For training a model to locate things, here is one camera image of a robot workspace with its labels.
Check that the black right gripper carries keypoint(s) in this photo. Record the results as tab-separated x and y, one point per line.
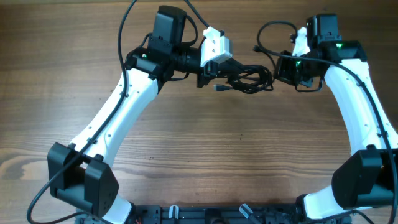
282	73

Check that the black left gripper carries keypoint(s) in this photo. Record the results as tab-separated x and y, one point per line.
209	71

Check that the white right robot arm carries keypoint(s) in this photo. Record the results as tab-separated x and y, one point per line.
368	179

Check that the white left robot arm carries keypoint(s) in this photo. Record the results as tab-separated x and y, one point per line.
81	172

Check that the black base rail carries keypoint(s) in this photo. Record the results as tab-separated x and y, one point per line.
268	214

